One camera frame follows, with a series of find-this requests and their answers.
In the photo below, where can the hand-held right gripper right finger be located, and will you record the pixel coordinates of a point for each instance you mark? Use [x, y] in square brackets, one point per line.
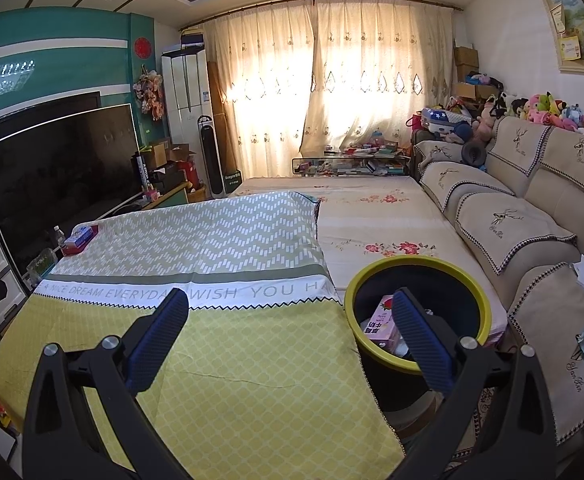
[421, 345]

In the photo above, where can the red fire extinguisher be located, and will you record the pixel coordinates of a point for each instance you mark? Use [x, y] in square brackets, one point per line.
[188, 172]

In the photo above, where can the blue star print bag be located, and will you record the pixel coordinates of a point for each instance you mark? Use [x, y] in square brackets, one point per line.
[444, 119]

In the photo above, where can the large curved television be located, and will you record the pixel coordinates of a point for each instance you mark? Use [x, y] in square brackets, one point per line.
[62, 175]

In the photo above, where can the yellow bucket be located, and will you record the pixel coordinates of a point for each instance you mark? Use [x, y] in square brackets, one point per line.
[197, 196]

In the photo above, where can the artificial flower bunch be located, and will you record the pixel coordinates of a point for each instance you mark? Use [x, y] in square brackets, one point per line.
[149, 92]

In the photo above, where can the cream embroidered curtain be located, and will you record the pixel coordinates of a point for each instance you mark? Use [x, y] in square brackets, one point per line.
[376, 70]
[262, 85]

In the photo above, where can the white standing air conditioner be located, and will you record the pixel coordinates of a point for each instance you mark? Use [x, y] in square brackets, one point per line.
[187, 95]

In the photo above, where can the green television cabinet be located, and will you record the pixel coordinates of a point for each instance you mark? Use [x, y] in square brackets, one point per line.
[169, 197]

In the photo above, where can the red round wall decal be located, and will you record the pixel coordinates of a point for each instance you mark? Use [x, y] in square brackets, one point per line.
[142, 47]

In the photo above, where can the dark green box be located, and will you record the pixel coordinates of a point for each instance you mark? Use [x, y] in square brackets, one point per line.
[234, 181]

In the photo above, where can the open brown cardboard box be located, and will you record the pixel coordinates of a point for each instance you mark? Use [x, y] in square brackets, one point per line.
[164, 152]

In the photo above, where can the glass ashtray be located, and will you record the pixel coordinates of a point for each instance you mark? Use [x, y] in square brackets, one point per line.
[42, 265]

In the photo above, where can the clear water bottle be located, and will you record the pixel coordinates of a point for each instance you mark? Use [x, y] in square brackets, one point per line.
[59, 237]

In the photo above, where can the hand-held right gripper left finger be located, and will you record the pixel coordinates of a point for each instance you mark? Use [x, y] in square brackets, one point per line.
[157, 345]

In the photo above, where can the shiny wall ornament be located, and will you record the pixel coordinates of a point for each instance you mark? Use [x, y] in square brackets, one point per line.
[7, 77]

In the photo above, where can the blue and red tissue box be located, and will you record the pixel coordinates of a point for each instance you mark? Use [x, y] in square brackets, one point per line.
[79, 240]

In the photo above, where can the tall black and white box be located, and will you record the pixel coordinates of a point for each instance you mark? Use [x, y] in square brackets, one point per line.
[140, 172]

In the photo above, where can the floral bed sheet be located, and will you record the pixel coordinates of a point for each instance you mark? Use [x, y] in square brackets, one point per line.
[371, 220]

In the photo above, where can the white tower fan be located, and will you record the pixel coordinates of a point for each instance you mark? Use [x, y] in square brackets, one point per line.
[211, 160]

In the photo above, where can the green patterned tablecloth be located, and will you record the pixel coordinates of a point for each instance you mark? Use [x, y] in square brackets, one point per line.
[247, 360]

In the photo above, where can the black bin with yellow rim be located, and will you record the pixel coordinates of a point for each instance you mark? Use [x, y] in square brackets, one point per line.
[421, 272]

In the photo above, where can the beige sofa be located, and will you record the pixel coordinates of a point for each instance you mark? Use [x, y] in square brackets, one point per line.
[521, 220]

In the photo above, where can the pile of plush toys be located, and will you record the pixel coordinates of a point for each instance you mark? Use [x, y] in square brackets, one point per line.
[546, 110]

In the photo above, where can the small black television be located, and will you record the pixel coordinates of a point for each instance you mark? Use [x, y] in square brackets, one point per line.
[47, 110]

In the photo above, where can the stack of cardboard boxes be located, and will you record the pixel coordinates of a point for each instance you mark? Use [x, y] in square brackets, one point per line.
[466, 67]

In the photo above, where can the dark neck pillow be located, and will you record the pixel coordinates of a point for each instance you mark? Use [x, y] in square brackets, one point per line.
[474, 154]

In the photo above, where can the glass coffee table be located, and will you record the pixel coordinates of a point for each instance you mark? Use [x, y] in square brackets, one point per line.
[351, 165]

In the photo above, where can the pink milk carton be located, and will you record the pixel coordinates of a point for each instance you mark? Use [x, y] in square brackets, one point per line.
[379, 325]

